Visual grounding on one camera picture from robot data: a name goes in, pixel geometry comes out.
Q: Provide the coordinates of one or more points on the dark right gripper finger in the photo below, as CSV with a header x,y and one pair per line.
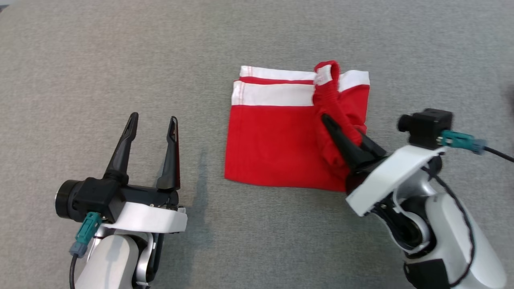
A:
x,y
345,146
371,148

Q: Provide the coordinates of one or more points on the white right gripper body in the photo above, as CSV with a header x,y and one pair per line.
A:
x,y
393,172

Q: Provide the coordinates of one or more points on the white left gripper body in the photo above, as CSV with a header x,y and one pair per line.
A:
x,y
148,216

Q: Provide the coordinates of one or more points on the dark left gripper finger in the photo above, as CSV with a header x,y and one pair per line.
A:
x,y
172,160
122,156

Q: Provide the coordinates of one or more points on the red garment white stripes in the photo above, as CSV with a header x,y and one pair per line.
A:
x,y
273,144

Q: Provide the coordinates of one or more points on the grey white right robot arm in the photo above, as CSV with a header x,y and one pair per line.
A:
x,y
449,233

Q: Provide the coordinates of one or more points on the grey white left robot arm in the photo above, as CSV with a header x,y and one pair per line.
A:
x,y
112,261

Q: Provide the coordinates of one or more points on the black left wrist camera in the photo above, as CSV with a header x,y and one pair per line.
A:
x,y
92,198

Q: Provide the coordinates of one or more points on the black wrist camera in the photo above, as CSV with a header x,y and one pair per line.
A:
x,y
92,198
427,126

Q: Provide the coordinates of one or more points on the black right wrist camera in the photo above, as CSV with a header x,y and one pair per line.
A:
x,y
427,126

